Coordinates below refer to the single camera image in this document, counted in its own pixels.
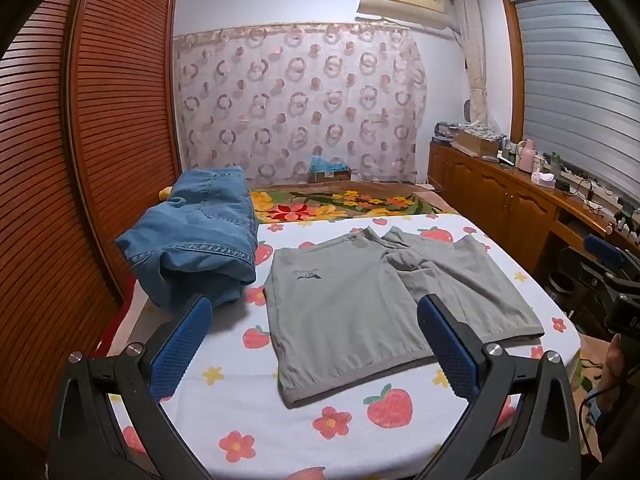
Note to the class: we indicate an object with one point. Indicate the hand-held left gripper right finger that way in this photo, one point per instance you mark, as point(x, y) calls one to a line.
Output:
point(447, 345)

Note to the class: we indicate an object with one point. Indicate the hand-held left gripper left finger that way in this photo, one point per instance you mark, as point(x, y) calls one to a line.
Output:
point(180, 350)

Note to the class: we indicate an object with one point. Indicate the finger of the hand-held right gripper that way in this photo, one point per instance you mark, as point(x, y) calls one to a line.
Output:
point(602, 250)

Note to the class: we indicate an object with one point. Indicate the grey pants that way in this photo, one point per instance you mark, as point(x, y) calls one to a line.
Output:
point(340, 310)

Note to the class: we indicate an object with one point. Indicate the person's right hand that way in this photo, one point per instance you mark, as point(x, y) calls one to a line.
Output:
point(614, 367)

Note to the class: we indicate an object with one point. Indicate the dark waste bin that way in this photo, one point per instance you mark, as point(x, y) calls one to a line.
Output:
point(564, 290)

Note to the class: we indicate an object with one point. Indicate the white power strip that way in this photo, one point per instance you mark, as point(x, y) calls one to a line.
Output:
point(585, 180)

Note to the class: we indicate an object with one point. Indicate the pink tissue box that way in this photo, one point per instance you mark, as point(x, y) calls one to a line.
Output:
point(543, 180)

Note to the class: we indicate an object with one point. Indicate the green capped bottle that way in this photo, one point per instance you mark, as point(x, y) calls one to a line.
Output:
point(556, 165)

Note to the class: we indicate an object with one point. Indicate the wooden cabinet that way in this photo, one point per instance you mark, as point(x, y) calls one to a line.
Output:
point(500, 200)

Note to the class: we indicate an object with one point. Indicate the blue denim jeans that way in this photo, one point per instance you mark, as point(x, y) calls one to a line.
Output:
point(200, 230)

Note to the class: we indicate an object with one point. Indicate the pink thermos jug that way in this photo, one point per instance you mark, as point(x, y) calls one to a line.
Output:
point(525, 156)

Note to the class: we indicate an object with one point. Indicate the strawberry flower printed bed sheet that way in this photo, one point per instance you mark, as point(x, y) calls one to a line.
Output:
point(300, 425)

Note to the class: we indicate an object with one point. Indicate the yellow soft toy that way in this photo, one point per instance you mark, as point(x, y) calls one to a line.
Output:
point(166, 192)

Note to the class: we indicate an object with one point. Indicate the grey window blind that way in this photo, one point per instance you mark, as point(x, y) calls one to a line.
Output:
point(580, 85)

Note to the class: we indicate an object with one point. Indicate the large open cardboard box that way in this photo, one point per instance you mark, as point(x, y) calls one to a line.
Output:
point(475, 142)

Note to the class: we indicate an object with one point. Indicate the brown floral blanket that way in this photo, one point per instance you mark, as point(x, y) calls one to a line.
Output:
point(350, 202)

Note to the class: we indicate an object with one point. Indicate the small oval fan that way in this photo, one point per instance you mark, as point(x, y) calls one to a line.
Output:
point(467, 111)

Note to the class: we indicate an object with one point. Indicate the dark storage box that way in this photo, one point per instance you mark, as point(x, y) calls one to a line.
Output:
point(444, 132)

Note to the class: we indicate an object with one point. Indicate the wooden louvred wardrobe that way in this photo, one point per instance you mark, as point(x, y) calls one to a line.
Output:
point(90, 135)

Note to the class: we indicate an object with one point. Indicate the beige tied curtain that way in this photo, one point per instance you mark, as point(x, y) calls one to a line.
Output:
point(472, 55)

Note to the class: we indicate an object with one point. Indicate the circle patterned curtain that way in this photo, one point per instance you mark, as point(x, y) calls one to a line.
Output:
point(300, 105)

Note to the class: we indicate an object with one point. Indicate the white air conditioner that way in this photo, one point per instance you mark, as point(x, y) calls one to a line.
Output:
point(402, 2)

